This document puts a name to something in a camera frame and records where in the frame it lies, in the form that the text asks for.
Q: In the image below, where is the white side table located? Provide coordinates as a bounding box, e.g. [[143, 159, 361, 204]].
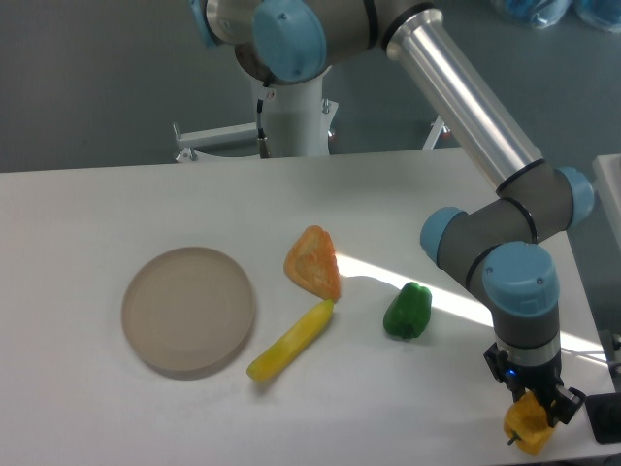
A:
[[593, 154, 621, 246]]

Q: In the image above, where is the orange toy sandwich wedge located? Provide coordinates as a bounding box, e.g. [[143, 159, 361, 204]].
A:
[[283, 225, 341, 302]]

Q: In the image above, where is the yellow toy bell pepper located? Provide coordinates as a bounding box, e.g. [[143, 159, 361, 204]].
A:
[[504, 391, 554, 455]]

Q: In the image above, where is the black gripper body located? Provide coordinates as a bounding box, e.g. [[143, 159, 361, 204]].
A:
[[483, 343, 564, 403]]

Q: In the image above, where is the beige round plate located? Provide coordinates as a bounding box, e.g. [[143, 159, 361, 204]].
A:
[[121, 247, 255, 380]]

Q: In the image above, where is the blue plastic bag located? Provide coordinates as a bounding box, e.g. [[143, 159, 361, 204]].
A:
[[490, 0, 572, 29], [572, 0, 620, 33]]

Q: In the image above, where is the yellow toy corn cob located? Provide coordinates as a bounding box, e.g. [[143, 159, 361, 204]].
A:
[[246, 299, 335, 383]]

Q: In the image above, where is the black device at table edge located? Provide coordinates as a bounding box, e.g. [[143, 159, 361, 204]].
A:
[[585, 392, 621, 445]]

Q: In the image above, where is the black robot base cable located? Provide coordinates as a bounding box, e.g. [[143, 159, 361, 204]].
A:
[[255, 77, 273, 159]]

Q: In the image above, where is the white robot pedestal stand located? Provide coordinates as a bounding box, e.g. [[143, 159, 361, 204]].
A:
[[172, 67, 457, 164]]

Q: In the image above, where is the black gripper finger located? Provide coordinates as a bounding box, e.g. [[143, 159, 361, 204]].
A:
[[505, 376, 526, 402], [545, 385, 586, 427]]

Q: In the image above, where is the green toy bell pepper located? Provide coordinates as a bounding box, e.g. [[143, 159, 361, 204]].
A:
[[382, 282, 432, 340]]

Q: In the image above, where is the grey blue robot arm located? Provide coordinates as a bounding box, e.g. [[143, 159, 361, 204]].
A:
[[189, 1, 594, 425]]

